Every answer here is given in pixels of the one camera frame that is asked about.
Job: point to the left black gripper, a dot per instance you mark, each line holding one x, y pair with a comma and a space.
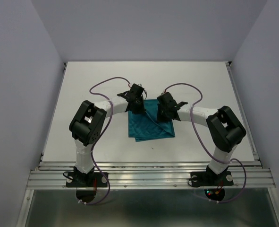
141, 109

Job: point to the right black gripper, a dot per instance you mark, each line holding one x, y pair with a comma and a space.
160, 118

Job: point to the teal cloth napkin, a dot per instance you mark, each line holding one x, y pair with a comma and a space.
144, 127

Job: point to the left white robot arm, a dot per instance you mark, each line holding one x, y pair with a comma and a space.
88, 126

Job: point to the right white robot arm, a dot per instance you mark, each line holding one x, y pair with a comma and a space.
225, 129

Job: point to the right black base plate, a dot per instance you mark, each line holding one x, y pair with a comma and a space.
209, 179

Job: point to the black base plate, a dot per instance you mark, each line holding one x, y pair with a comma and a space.
91, 180
209, 179

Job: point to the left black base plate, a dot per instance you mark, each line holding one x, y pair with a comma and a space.
91, 180

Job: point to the aluminium front rail frame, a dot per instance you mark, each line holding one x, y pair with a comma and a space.
152, 194

